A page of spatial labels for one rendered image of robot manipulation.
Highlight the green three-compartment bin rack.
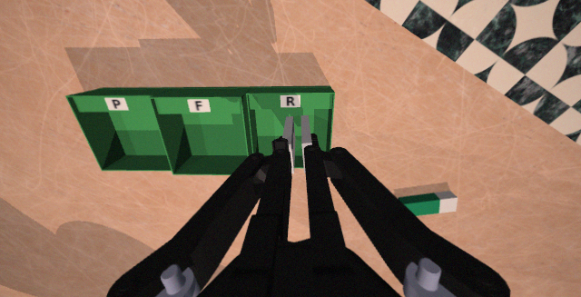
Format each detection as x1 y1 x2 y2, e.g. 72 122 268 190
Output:
65 85 335 175

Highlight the white and green eraser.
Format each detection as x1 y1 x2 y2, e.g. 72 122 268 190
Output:
399 191 458 216

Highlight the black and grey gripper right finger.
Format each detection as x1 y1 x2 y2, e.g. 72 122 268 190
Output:
301 115 510 297

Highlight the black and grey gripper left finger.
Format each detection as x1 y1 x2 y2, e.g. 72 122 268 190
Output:
106 116 295 297

